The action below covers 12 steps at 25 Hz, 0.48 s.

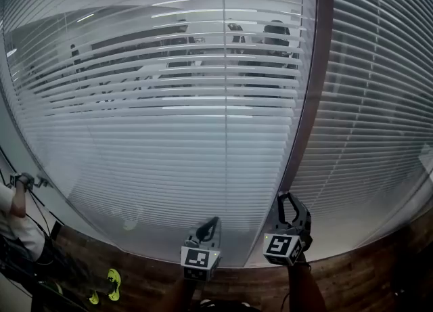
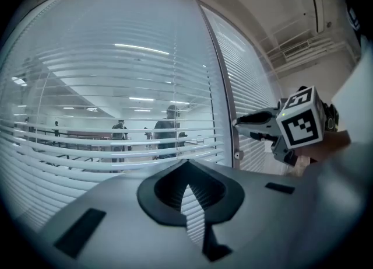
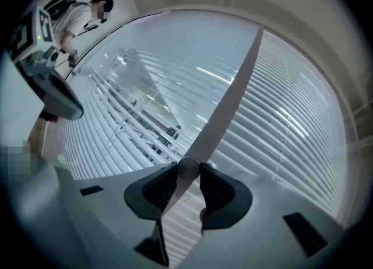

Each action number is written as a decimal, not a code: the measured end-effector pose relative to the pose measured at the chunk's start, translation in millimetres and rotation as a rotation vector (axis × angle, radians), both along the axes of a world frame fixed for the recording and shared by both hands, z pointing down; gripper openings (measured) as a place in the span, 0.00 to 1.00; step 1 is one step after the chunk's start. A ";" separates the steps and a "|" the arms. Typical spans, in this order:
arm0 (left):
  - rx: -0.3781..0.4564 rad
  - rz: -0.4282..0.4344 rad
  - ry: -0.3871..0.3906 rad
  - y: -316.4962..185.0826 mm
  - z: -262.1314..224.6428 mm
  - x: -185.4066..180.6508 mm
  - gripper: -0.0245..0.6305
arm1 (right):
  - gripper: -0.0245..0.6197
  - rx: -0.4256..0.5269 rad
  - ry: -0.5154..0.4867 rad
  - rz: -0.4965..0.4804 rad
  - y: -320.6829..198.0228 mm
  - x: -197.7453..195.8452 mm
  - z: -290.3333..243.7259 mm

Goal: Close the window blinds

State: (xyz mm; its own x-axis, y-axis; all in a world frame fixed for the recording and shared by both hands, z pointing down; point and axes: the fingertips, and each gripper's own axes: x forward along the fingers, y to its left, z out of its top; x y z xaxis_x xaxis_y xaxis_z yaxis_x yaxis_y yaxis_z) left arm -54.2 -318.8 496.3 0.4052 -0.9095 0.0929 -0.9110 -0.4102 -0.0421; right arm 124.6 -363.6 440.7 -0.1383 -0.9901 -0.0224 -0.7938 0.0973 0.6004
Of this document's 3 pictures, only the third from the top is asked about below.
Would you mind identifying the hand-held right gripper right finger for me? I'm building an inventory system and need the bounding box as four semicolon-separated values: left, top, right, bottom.
186;162;344;269

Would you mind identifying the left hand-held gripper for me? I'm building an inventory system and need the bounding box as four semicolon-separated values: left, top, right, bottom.
6;5;85;121

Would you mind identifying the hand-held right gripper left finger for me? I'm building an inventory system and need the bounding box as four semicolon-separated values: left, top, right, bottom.
54;161;179;269

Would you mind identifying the round grey blind knob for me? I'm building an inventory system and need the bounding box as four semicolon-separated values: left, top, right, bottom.
177;156;202;180

